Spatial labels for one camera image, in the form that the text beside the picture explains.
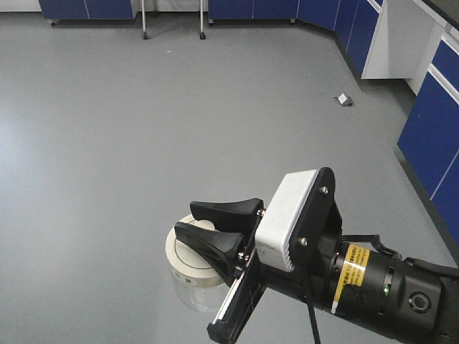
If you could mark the metal stand right leg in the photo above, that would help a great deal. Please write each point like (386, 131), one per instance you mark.
(202, 34)

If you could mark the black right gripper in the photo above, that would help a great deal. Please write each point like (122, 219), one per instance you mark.
(308, 284)

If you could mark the blue cabinets right side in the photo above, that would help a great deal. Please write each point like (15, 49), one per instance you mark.
(416, 41)

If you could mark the glass jar with beige lid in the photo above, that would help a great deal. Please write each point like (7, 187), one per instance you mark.
(196, 282)

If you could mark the metal stand left leg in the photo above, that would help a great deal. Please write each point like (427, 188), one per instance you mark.
(143, 19)

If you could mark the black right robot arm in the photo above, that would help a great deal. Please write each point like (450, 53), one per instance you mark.
(355, 277)

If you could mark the small floor socket box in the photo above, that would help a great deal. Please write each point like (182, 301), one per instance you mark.
(344, 100)

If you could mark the blue cabinets back wall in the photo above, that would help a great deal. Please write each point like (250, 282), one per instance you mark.
(128, 9)

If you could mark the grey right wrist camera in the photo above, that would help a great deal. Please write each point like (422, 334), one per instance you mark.
(272, 237)

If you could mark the metal stand leg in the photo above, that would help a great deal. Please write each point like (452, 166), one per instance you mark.
(143, 19)
(202, 34)

